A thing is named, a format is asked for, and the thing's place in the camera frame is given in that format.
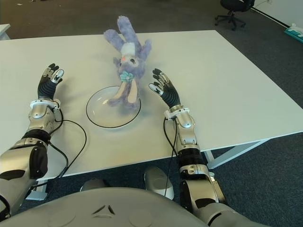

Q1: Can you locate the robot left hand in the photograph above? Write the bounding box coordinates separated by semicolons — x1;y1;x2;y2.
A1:
37;62;65;101

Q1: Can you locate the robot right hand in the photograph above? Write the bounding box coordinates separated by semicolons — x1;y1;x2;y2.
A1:
148;68;182;110

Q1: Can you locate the purple plush bunny doll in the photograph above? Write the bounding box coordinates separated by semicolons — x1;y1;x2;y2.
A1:
103;16;152;115

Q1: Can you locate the white plate black rim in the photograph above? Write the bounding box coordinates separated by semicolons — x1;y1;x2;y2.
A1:
86;85;142;130

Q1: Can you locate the white neighbouring desk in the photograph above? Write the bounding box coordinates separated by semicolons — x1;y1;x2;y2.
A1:
0;23;11;41

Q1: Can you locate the black office chair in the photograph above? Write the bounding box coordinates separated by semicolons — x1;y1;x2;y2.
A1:
214;0;256;31

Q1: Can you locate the silver robot torso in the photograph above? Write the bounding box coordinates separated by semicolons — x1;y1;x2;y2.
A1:
0;186;211;227

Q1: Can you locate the teal white floor box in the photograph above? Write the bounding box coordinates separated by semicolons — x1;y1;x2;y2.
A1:
283;23;303;44

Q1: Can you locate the short black right wrist cable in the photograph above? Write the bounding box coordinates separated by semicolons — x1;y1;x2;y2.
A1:
173;118;179;156

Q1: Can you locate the long black right arm cable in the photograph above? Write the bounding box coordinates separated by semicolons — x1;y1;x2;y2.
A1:
162;117;175;197

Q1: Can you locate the thin black looping cable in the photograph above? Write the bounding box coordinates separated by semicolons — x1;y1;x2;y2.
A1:
46;119;87;189

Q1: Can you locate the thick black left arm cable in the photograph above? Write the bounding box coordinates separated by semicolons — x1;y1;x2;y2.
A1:
30;141;69;191

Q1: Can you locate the white table frame leg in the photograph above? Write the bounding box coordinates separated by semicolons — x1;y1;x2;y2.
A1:
25;179;48;201
203;139;271;170

